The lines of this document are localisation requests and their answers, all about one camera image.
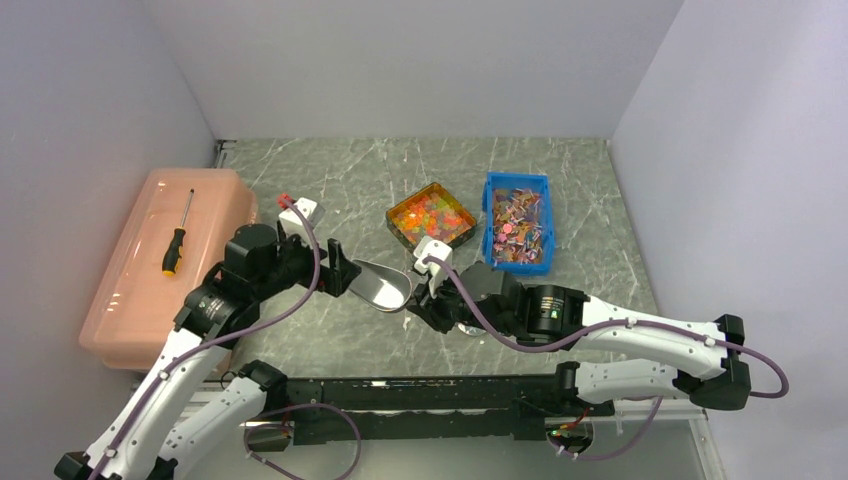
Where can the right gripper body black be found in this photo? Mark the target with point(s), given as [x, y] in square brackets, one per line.
[451, 301]

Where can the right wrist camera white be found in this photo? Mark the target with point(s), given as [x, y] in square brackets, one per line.
[433, 258]

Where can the yellow black screwdriver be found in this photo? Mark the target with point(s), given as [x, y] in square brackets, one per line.
[173, 254]

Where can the pink plastic storage box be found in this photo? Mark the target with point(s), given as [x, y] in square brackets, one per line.
[133, 310]

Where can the metal scoop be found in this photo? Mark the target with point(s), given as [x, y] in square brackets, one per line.
[384, 288]

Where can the blue bin of lollipops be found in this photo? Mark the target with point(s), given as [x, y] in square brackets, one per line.
[519, 232]

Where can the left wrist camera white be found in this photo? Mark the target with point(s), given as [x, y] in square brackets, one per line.
[296, 215]

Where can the candy tin with gummies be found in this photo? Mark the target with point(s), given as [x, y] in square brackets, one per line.
[430, 212]

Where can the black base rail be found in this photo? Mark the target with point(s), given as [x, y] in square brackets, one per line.
[316, 411]

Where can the clear round lid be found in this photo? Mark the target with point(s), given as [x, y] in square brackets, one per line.
[471, 330]

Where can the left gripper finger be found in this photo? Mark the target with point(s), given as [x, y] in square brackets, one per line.
[338, 277]
[335, 254]

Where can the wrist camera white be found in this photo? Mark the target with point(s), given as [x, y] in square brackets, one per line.
[433, 258]
[296, 215]

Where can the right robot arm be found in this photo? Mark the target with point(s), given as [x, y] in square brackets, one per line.
[698, 361]

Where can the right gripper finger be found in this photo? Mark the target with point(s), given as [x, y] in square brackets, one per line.
[437, 322]
[423, 303]

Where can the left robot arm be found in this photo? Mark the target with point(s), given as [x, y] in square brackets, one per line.
[148, 439]

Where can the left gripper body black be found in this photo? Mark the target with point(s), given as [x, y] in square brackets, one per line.
[295, 264]

